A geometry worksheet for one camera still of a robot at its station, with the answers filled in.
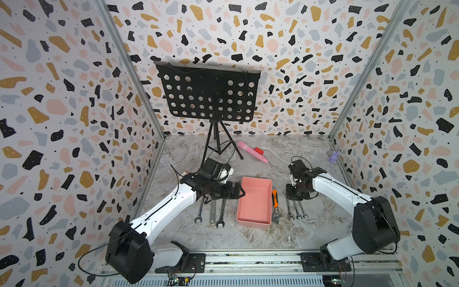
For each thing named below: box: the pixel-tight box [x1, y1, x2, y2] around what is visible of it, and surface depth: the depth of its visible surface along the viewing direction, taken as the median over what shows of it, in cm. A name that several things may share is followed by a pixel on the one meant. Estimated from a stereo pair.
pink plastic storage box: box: [236, 176, 273, 227], surface depth 92 cm
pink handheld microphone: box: [237, 140, 269, 164], surface depth 115 cm
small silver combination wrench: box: [292, 200, 304, 221], surface depth 92 cm
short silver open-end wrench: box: [298, 199, 309, 221], surface depth 92 cm
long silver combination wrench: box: [209, 199, 216, 226], surface depth 89 cm
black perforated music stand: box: [154, 61, 262, 164], surface depth 78 cm
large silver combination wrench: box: [215, 198, 226, 230], surface depth 89 cm
